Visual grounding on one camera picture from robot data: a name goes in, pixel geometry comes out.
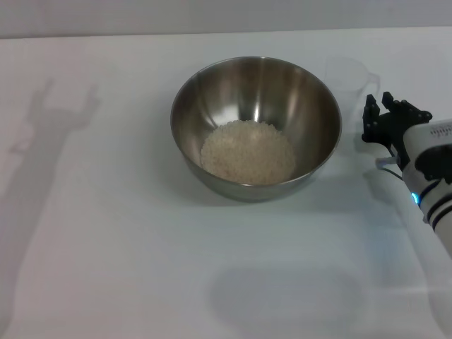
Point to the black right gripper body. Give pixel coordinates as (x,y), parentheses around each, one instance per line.
(395,127)

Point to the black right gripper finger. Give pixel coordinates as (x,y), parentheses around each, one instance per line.
(388,101)
(370,116)

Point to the clear plastic measuring cup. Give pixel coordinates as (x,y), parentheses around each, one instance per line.
(346,81)

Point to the stainless steel mixing bowl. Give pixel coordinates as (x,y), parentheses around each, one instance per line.
(254,92)

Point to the white rice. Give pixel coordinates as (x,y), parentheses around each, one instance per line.
(247,152)

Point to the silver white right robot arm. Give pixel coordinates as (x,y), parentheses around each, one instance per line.
(438,183)

